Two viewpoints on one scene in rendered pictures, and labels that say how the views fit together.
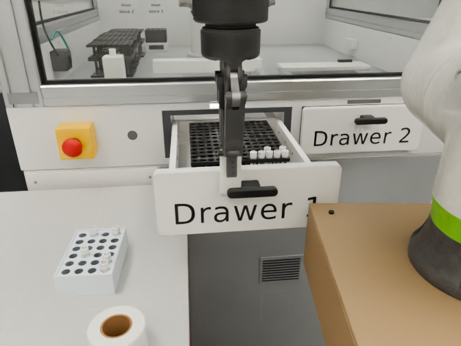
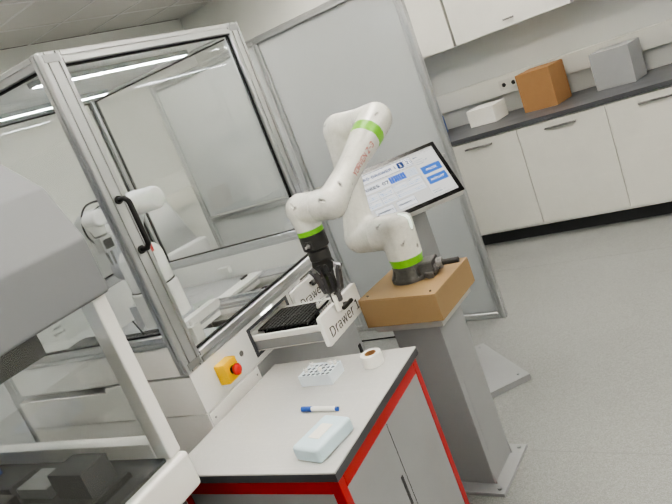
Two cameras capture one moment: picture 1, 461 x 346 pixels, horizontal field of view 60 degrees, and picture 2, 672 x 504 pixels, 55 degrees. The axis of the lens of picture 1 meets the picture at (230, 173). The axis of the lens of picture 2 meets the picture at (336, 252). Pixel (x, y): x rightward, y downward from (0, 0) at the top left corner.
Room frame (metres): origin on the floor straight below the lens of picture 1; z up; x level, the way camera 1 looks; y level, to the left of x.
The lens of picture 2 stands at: (-0.84, 1.64, 1.62)
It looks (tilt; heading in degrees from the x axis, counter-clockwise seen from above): 14 degrees down; 308
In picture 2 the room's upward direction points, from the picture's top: 21 degrees counter-clockwise
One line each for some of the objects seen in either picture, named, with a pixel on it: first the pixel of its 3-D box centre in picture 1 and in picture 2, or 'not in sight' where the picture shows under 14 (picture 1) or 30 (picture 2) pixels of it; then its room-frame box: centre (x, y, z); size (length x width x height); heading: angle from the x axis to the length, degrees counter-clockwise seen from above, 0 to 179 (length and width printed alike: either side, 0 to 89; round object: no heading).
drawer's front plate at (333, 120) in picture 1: (361, 129); (311, 289); (0.89, -0.31, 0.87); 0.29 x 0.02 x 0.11; 96
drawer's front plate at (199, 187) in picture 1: (247, 198); (341, 313); (0.55, -0.03, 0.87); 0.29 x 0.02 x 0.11; 96
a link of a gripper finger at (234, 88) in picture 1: (233, 82); not in sight; (0.49, 0.00, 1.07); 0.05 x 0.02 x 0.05; 6
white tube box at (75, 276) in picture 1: (94, 259); (321, 373); (0.52, 0.22, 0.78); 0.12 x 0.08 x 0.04; 4
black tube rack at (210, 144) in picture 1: (233, 153); (296, 322); (0.75, -0.01, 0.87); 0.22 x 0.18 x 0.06; 6
